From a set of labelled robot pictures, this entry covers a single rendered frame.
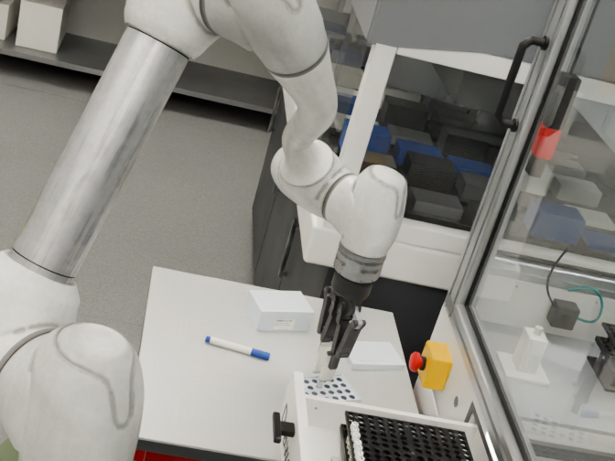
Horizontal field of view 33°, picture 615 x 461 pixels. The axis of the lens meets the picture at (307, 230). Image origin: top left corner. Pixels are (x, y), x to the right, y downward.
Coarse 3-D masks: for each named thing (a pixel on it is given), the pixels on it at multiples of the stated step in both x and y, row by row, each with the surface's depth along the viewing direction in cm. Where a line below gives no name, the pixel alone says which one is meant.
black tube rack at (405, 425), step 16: (368, 416) 180; (368, 432) 175; (384, 432) 176; (400, 432) 178; (416, 432) 179; (432, 432) 180; (464, 432) 183; (368, 448) 171; (384, 448) 172; (400, 448) 173; (416, 448) 175; (432, 448) 176; (448, 448) 177; (464, 448) 179
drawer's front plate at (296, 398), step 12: (300, 372) 181; (300, 384) 178; (288, 396) 181; (300, 396) 175; (288, 408) 178; (300, 408) 171; (288, 420) 176; (300, 420) 168; (300, 432) 166; (288, 444) 172; (300, 444) 163; (288, 456) 170; (300, 456) 160
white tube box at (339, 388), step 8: (312, 376) 205; (336, 376) 207; (288, 384) 202; (304, 384) 202; (312, 384) 203; (328, 384) 204; (336, 384) 205; (344, 384) 206; (312, 392) 201; (320, 392) 202; (328, 392) 202; (336, 392) 202; (344, 392) 203; (352, 392) 204; (344, 400) 200; (352, 400) 201; (360, 400) 202
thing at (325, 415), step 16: (320, 400) 181; (336, 400) 182; (320, 416) 183; (336, 416) 183; (384, 416) 184; (400, 416) 184; (416, 416) 184; (432, 416) 186; (320, 432) 183; (336, 432) 184; (448, 432) 186; (320, 448) 178; (336, 448) 180; (480, 448) 183
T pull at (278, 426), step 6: (276, 414) 171; (276, 420) 170; (276, 426) 168; (282, 426) 169; (288, 426) 169; (294, 426) 169; (276, 432) 167; (282, 432) 168; (288, 432) 168; (294, 432) 168; (276, 438) 166
